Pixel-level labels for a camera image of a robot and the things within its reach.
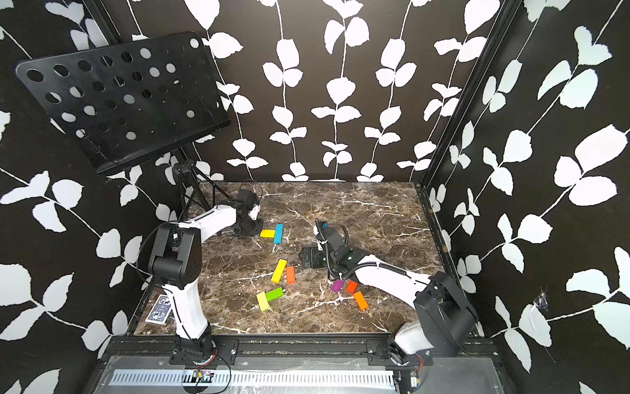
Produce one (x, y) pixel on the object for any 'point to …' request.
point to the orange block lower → (361, 300)
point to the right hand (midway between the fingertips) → (307, 251)
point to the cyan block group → (278, 237)
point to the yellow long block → (279, 271)
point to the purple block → (337, 285)
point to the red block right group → (352, 286)
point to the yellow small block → (267, 233)
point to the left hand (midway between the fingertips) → (257, 227)
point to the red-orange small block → (290, 274)
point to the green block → (274, 294)
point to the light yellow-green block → (262, 301)
